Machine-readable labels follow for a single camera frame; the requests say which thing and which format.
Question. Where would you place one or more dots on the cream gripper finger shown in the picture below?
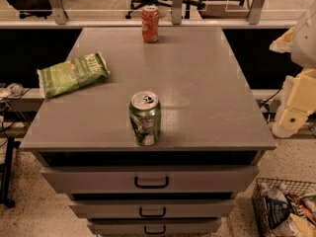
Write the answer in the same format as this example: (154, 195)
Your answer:
(297, 103)
(283, 43)

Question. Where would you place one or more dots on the green soda can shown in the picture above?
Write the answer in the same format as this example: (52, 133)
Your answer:
(145, 117)

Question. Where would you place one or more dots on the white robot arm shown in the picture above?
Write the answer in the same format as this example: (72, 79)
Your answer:
(303, 45)

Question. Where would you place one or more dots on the red coke can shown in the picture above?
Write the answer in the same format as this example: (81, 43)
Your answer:
(150, 21)

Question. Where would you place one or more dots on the grey drawer cabinet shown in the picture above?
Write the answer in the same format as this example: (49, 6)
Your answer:
(164, 145)

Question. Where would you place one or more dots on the snack packages in basket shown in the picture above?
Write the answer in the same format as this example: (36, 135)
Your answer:
(289, 215)

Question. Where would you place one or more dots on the green chip bag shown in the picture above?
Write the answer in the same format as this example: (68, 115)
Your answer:
(72, 75)

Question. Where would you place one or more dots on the clutter on left shelf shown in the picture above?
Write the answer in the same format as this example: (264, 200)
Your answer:
(14, 90)

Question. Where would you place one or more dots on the black stand at left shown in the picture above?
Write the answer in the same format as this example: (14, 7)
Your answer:
(5, 171)

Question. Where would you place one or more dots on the wire basket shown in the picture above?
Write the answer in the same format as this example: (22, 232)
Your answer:
(259, 199)

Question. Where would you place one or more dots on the middle drawer with black handle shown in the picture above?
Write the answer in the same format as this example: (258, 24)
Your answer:
(152, 208)

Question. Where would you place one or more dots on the drawer with black handle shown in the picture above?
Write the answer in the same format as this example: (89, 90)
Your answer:
(153, 227)
(152, 208)
(150, 179)

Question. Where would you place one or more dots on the bottom drawer with black handle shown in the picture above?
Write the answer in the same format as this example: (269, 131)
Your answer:
(153, 227)

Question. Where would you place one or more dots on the top drawer with black handle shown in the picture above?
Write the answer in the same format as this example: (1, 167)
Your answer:
(150, 179)

